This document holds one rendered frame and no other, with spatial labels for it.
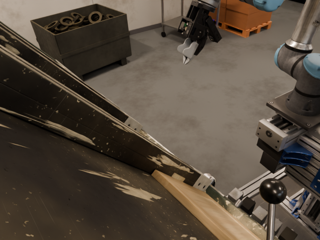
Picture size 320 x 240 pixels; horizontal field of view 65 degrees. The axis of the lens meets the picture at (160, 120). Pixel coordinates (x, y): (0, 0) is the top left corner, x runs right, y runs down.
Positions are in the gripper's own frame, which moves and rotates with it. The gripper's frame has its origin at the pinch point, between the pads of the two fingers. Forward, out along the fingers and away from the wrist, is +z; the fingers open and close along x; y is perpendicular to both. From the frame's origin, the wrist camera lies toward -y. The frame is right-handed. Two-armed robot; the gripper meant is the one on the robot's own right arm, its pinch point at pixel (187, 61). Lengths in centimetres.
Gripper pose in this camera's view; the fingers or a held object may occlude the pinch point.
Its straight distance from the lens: 98.3
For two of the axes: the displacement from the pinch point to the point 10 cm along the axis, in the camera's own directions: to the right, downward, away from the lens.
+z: -3.6, 8.4, 4.0
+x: 5.0, 5.4, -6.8
